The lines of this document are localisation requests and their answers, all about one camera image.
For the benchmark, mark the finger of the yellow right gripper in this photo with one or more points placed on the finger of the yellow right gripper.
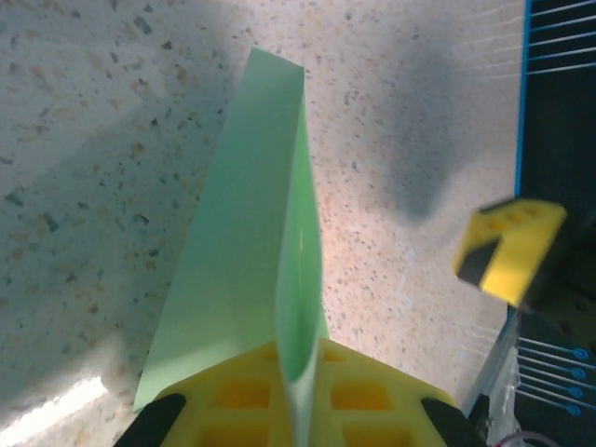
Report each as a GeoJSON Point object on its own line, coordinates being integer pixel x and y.
{"type": "Point", "coordinates": [521, 261]}

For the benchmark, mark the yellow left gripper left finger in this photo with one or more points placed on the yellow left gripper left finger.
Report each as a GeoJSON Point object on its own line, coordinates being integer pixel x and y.
{"type": "Point", "coordinates": [233, 419]}

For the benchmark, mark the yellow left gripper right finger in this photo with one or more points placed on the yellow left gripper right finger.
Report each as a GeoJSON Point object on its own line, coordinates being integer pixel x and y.
{"type": "Point", "coordinates": [372, 419]}

